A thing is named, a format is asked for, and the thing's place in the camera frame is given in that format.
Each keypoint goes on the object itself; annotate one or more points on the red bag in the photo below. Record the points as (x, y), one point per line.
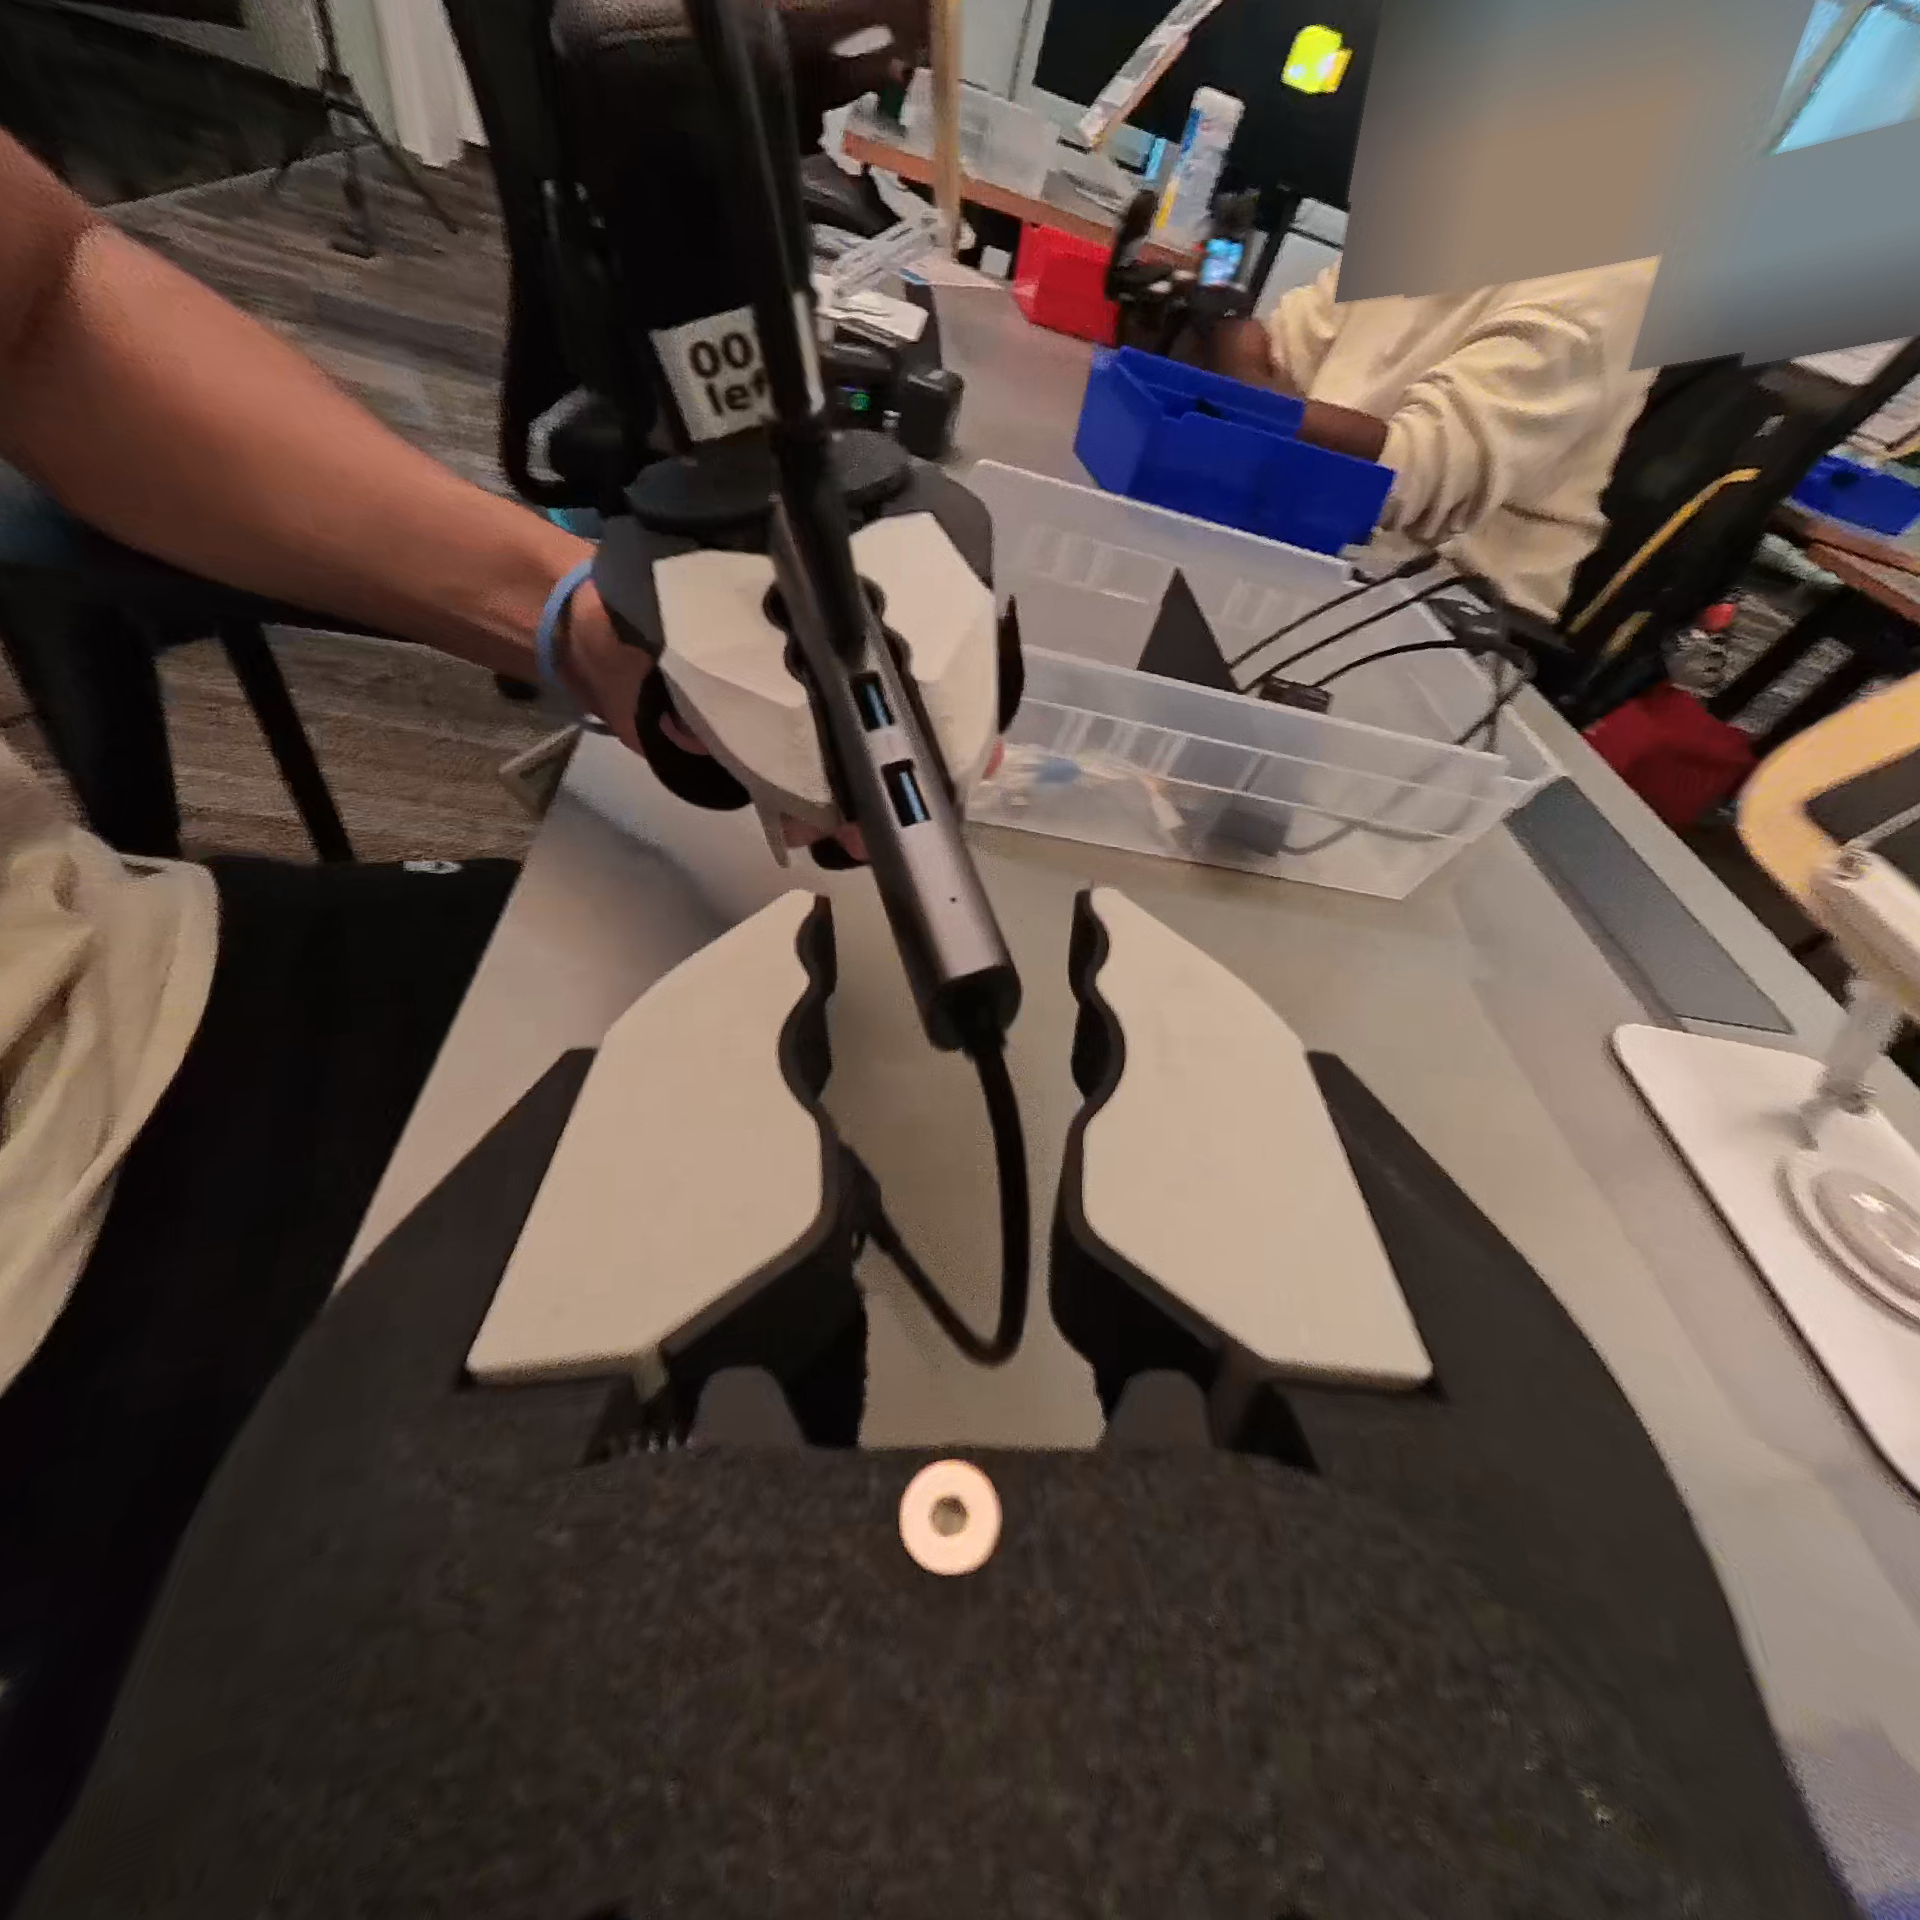
(1665, 750)

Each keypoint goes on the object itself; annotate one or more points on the person's beige shirt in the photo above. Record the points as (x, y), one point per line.
(91, 1050)

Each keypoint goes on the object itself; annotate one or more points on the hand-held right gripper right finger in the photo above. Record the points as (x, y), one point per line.
(1244, 1185)

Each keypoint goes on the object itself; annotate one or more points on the black office chair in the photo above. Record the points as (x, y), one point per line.
(285, 720)

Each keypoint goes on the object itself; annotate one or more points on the black device with screen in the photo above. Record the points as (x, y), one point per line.
(1185, 269)

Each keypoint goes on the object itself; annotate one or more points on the black chair with yellow trim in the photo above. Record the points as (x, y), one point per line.
(1680, 511)

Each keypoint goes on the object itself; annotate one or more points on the black power adapter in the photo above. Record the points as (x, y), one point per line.
(1244, 835)

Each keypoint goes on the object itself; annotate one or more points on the black cloth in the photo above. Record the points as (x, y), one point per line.
(254, 1125)

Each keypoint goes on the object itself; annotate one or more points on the blue plastic bin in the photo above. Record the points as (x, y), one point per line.
(1860, 496)
(1230, 466)

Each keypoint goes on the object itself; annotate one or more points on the clear plastic bin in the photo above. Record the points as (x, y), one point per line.
(1350, 795)

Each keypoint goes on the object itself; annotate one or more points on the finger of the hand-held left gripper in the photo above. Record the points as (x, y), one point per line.
(945, 631)
(720, 659)

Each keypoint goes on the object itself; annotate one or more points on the grey desk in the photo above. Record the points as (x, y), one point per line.
(1350, 1050)

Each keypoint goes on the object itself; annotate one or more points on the white packet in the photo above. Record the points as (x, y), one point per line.
(878, 300)

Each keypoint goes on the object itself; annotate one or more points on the black tripod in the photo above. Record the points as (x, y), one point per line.
(357, 233)

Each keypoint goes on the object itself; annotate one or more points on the grey usb hub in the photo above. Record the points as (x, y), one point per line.
(938, 915)

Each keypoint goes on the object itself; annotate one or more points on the black triangular object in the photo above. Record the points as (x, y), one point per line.
(1185, 646)

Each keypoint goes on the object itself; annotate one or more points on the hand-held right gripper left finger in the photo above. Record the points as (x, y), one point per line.
(674, 1185)

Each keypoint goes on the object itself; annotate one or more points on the red plastic bin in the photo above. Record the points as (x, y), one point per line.
(1065, 284)

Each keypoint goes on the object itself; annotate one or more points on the person's left forearm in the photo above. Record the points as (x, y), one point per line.
(299, 481)

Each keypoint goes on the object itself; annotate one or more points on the black battery charger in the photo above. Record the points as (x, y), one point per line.
(915, 407)

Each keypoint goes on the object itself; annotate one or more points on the person's left hand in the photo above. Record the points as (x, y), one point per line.
(615, 674)

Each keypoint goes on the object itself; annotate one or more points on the wooden table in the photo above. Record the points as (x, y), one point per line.
(1860, 571)

